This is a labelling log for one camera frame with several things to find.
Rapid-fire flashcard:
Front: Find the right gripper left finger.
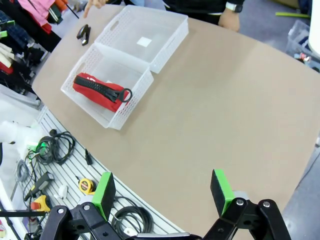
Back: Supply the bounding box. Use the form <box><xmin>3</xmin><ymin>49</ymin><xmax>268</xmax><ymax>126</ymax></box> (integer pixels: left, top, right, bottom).
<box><xmin>39</xmin><ymin>172</ymin><xmax>117</xmax><ymax>240</ymax></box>

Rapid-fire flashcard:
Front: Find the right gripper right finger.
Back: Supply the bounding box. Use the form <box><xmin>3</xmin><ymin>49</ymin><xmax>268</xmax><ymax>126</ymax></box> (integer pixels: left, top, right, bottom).
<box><xmin>203</xmin><ymin>169</ymin><xmax>292</xmax><ymax>240</ymax></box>

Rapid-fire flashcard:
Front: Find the red zipper pouch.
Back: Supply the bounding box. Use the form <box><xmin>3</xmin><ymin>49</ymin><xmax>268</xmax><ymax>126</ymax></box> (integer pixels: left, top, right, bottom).
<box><xmin>72</xmin><ymin>72</ymin><xmax>133</xmax><ymax>114</ymax></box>

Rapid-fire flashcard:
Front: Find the person's left hand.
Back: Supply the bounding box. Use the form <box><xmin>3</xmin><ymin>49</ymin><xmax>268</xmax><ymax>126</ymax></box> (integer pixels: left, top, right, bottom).
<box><xmin>217</xmin><ymin>10</ymin><xmax>242</xmax><ymax>33</ymax></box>

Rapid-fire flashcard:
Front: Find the person's right hand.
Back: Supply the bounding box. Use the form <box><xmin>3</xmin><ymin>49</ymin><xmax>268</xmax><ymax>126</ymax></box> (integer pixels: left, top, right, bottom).
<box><xmin>82</xmin><ymin>0</ymin><xmax>110</xmax><ymax>19</ymax></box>

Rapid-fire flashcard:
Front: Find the yellow tape measure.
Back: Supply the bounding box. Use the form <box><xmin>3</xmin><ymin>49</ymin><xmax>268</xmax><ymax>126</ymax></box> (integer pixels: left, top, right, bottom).
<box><xmin>78</xmin><ymin>177</ymin><xmax>97</xmax><ymax>196</ymax></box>

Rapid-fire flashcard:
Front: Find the yellow emergency stop button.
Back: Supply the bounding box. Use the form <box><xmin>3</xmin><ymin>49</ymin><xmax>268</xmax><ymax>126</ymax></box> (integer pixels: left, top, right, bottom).
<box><xmin>30</xmin><ymin>194</ymin><xmax>53</xmax><ymax>213</ymax></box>

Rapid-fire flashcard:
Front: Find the large white perforated plastic basket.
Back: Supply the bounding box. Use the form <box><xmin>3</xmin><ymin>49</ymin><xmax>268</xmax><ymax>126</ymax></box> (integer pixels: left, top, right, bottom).
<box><xmin>60</xmin><ymin>42</ymin><xmax>155</xmax><ymax>131</ymax></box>

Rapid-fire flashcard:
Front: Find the black stapler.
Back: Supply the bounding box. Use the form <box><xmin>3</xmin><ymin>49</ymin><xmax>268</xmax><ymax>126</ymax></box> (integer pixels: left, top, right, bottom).
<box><xmin>75</xmin><ymin>23</ymin><xmax>92</xmax><ymax>47</ymax></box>

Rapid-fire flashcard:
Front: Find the clear plastic bin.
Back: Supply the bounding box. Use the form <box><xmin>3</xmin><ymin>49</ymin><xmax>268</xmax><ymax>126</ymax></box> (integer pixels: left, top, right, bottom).
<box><xmin>285</xmin><ymin>19</ymin><xmax>320</xmax><ymax>74</ymax></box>

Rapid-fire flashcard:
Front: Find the small white perforated plastic basket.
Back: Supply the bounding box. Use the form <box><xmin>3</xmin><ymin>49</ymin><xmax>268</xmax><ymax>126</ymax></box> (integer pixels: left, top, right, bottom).
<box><xmin>94</xmin><ymin>4</ymin><xmax>190</xmax><ymax>75</ymax></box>

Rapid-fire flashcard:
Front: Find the silver wristwatch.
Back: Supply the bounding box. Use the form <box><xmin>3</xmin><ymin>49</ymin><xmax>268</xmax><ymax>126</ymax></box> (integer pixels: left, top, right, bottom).
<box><xmin>225</xmin><ymin>1</ymin><xmax>244</xmax><ymax>14</ymax></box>

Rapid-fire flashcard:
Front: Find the person in black jacket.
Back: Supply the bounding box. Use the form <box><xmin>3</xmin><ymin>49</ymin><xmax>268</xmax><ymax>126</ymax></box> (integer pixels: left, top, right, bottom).
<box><xmin>161</xmin><ymin>0</ymin><xmax>249</xmax><ymax>16</ymax></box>

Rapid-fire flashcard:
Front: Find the green stick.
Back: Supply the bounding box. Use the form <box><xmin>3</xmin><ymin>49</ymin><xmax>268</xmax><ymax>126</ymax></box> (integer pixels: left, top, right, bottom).
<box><xmin>275</xmin><ymin>11</ymin><xmax>311</xmax><ymax>19</ymax></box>

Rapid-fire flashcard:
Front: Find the grey slotted base plate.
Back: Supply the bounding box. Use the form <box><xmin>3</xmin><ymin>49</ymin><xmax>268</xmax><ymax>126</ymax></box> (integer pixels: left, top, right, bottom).
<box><xmin>9</xmin><ymin>106</ymin><xmax>191</xmax><ymax>240</ymax></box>

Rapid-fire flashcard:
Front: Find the black coiled cable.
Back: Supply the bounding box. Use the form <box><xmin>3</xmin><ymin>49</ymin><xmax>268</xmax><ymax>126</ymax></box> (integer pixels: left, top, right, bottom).
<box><xmin>110</xmin><ymin>196</ymin><xmax>154</xmax><ymax>239</ymax></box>

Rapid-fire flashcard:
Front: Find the black tangled cable bundle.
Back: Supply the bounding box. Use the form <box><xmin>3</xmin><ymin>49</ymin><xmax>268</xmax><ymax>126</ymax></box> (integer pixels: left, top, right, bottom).
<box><xmin>34</xmin><ymin>129</ymin><xmax>76</xmax><ymax>166</ymax></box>

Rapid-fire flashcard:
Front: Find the grey coiled cable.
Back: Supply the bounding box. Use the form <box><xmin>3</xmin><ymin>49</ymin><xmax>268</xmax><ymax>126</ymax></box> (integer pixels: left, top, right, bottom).
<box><xmin>15</xmin><ymin>160</ymin><xmax>30</xmax><ymax>181</ymax></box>

